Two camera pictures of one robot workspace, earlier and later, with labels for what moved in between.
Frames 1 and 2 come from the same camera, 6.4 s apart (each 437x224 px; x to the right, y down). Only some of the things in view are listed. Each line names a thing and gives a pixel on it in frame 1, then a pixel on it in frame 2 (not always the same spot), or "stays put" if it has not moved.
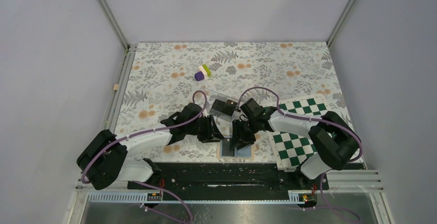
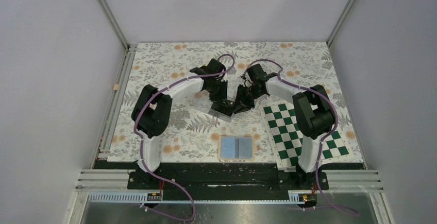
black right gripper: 239,139 to 242,104
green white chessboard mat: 290,150 stays put
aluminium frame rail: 129,53 stays put
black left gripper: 212,134 to 222,97
